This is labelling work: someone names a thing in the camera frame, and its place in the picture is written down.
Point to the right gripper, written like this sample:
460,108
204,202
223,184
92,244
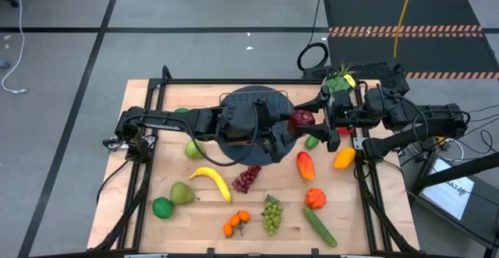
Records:
351,110

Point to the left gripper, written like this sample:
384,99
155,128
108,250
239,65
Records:
267,125

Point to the small green fruit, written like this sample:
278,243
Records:
311,142

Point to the red round fruit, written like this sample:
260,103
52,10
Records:
345,131

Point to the red yellow mango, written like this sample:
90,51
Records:
305,166

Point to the yellow orange mango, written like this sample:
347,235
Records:
344,157

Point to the red-orange bumpy pepper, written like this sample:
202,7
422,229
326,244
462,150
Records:
315,198

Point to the yellow banana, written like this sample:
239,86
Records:
218,182

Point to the green grape bunch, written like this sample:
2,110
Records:
272,217

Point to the light green apple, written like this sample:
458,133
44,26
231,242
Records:
193,150

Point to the green cucumber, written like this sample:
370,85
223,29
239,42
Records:
319,227

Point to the tangerine cluster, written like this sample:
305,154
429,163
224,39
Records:
234,220

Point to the green lime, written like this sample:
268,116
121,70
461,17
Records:
181,110
162,208

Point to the olive green pear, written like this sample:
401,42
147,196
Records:
180,193

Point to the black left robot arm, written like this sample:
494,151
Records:
163,119

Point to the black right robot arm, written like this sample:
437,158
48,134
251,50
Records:
429,119

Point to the green leafy vegetable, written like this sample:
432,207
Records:
337,83

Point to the round dark mat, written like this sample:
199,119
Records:
249,153

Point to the red grape bunch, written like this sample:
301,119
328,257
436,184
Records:
245,180

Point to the black hazard-striped floor mat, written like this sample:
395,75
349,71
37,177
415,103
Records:
409,51

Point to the white paper sheet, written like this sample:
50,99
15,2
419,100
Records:
448,189

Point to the black side stand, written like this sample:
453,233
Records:
460,170

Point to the black table frame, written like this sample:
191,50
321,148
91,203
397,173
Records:
234,81

